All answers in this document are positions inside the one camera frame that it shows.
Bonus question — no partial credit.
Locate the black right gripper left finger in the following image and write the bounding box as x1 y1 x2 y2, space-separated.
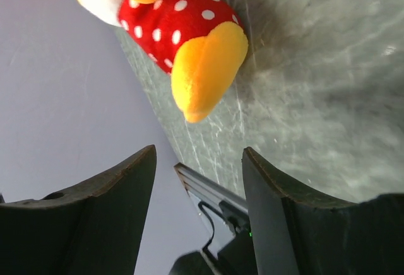
1 145 157 274

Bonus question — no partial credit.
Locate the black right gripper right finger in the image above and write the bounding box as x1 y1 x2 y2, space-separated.
242 147 403 274

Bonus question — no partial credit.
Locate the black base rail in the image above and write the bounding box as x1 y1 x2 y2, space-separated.
174 163 251 233

